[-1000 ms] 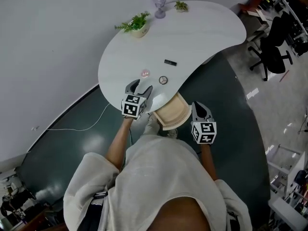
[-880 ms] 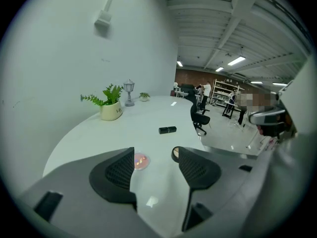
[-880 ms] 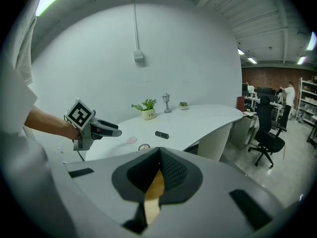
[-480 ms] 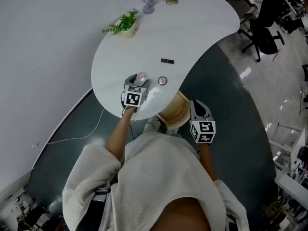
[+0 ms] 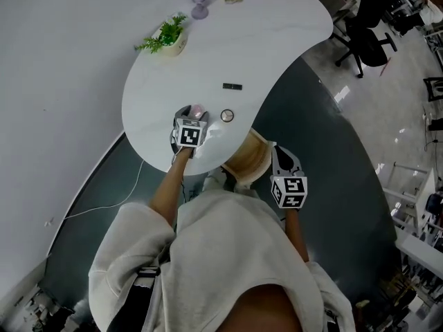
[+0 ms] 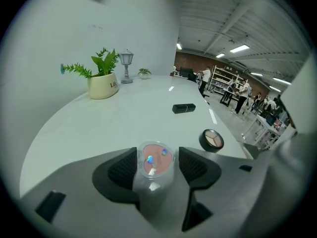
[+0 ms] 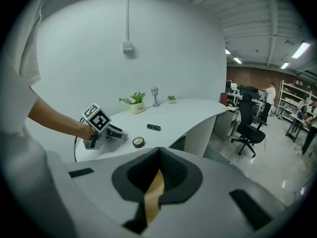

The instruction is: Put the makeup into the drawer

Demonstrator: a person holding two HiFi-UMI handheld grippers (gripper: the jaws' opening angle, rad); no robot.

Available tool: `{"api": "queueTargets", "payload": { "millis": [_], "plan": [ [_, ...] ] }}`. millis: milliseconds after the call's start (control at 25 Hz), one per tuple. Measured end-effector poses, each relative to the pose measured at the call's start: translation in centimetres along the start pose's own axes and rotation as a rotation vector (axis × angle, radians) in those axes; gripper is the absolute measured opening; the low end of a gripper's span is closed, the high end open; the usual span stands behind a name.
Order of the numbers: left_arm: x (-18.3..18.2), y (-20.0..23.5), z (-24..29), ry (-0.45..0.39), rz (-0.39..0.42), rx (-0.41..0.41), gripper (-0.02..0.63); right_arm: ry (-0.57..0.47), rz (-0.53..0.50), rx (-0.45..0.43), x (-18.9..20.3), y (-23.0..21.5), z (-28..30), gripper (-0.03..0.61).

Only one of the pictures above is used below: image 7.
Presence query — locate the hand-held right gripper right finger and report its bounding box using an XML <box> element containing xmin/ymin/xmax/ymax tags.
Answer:
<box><xmin>148</xmin><ymin>146</ymin><xmax>293</xmax><ymax>238</ymax></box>

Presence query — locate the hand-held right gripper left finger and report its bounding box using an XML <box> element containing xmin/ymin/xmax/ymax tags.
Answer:
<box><xmin>47</xmin><ymin>146</ymin><xmax>161</xmax><ymax>238</ymax></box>

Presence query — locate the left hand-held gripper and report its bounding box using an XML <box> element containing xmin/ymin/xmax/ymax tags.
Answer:
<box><xmin>79</xmin><ymin>103</ymin><xmax>129</xmax><ymax>151</ymax></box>

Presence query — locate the round compact case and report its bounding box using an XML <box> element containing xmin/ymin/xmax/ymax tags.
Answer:
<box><xmin>132</xmin><ymin>136</ymin><xmax>146</xmax><ymax>148</ymax></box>

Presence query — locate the large wooden drawer white front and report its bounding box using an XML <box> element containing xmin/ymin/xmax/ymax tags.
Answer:
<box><xmin>144</xmin><ymin>169</ymin><xmax>165</xmax><ymax>227</ymax></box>

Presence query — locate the white curved desk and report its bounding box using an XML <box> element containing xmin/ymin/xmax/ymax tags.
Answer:
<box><xmin>74</xmin><ymin>98</ymin><xmax>235</xmax><ymax>163</ymax></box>

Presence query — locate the person's left forearm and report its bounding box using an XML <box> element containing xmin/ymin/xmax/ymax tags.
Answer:
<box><xmin>26</xmin><ymin>97</ymin><xmax>85</xmax><ymax>137</ymax></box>

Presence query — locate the person's left hand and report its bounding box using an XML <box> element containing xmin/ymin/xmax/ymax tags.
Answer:
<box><xmin>78</xmin><ymin>124</ymin><xmax>97</xmax><ymax>141</ymax></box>

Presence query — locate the green plant in cream pot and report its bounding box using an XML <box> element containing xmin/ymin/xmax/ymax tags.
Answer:
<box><xmin>118</xmin><ymin>91</ymin><xmax>147</xmax><ymax>115</ymax></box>

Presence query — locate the small grey lantern lamp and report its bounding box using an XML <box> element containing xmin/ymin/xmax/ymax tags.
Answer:
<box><xmin>151</xmin><ymin>85</ymin><xmax>161</xmax><ymax>107</ymax></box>

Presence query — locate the grey filing cabinet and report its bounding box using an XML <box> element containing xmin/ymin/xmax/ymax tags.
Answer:
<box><xmin>213</xmin><ymin>107</ymin><xmax>240</xmax><ymax>141</ymax></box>

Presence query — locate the black office chair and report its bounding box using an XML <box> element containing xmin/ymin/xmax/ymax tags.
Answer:
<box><xmin>230</xmin><ymin>92</ymin><xmax>268</xmax><ymax>158</ymax></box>

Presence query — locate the person's white sweatshirt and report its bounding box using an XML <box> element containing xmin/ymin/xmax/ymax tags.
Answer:
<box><xmin>0</xmin><ymin>0</ymin><xmax>82</xmax><ymax>238</ymax></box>

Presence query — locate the white storage shelf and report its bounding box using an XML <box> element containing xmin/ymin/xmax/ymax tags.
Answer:
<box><xmin>278</xmin><ymin>80</ymin><xmax>317</xmax><ymax>120</ymax></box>

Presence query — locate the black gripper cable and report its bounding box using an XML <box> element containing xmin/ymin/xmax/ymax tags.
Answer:
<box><xmin>73</xmin><ymin>135</ymin><xmax>80</xmax><ymax>162</ymax></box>

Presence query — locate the black frame table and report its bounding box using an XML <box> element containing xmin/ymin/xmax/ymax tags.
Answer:
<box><xmin>286</xmin><ymin>113</ymin><xmax>310</xmax><ymax>143</ymax></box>

